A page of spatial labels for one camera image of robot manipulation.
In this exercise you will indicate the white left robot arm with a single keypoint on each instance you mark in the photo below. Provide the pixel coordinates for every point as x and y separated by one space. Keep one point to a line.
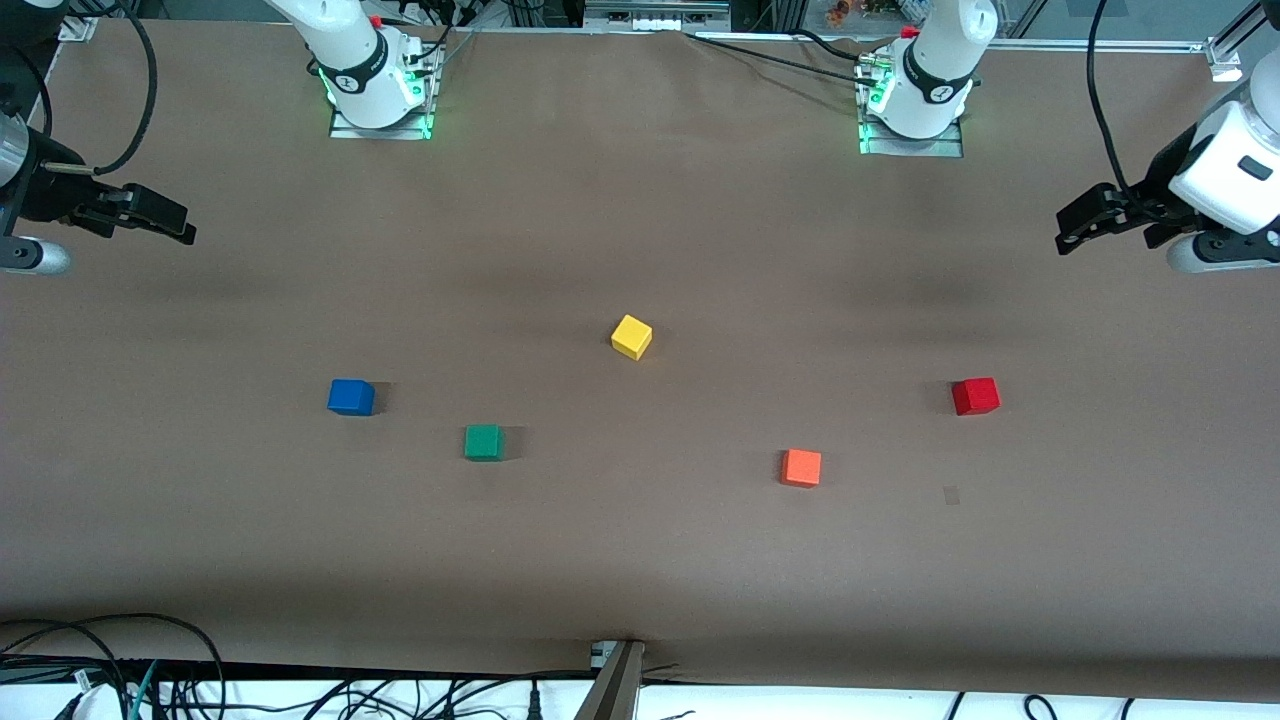
930 60

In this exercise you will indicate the red wooden block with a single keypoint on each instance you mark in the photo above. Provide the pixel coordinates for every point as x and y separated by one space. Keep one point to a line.
975 397

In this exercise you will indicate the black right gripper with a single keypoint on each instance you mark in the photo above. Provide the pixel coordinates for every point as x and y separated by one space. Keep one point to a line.
42 195

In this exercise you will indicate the orange wooden block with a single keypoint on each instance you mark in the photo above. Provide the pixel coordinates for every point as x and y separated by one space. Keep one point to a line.
801 468

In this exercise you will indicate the black table edge bar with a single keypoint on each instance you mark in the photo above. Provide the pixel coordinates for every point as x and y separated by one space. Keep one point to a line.
300 670

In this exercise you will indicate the blue wooden block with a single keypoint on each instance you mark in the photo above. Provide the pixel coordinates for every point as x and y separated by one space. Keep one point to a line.
350 398

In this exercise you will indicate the aluminium frame rail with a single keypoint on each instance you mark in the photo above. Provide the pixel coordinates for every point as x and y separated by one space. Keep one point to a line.
1090 44

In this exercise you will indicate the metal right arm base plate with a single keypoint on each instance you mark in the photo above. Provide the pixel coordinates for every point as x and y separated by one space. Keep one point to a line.
345 133

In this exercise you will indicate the brown table cover mat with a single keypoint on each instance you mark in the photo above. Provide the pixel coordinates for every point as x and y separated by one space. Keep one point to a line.
640 560

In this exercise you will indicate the grey slanted support beam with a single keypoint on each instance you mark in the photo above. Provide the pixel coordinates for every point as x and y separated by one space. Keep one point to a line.
612 690

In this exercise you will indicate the yellow wooden block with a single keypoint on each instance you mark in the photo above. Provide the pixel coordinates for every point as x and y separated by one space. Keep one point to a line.
631 337

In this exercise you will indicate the grey power strip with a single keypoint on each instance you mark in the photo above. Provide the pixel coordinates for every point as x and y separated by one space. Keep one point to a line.
655 15

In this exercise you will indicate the small metal edge bracket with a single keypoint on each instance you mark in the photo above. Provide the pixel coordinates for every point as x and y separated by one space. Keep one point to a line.
603 654

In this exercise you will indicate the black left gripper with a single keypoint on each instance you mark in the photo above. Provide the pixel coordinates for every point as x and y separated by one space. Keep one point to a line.
1158 189

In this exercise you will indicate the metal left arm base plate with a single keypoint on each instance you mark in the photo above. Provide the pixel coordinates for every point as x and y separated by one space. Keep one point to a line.
940 148

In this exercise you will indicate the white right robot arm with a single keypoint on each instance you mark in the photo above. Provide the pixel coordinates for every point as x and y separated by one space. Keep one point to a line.
350 50

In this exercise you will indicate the green wooden block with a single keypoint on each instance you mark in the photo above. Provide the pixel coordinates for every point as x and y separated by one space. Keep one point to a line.
484 443

